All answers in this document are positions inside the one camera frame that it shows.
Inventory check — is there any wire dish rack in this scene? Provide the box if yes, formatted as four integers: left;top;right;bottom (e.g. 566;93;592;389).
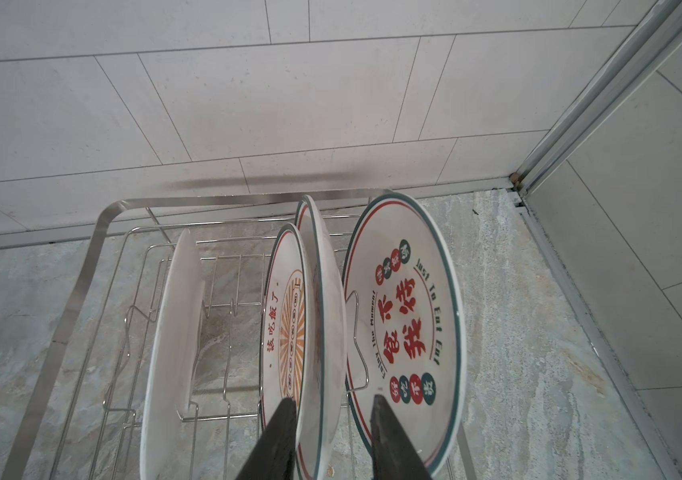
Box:
2;189;476;479

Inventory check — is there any red rimmed text plate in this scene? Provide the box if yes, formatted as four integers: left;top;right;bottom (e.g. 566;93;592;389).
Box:
342;192;467;474

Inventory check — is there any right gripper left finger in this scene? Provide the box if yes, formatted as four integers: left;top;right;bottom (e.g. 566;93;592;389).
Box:
236;397;298;480

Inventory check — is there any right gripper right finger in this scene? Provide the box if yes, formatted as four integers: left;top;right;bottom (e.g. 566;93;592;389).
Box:
371;395;432;480

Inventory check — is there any white red-pattern plate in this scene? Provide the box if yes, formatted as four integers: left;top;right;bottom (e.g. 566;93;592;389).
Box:
260;223;322;479

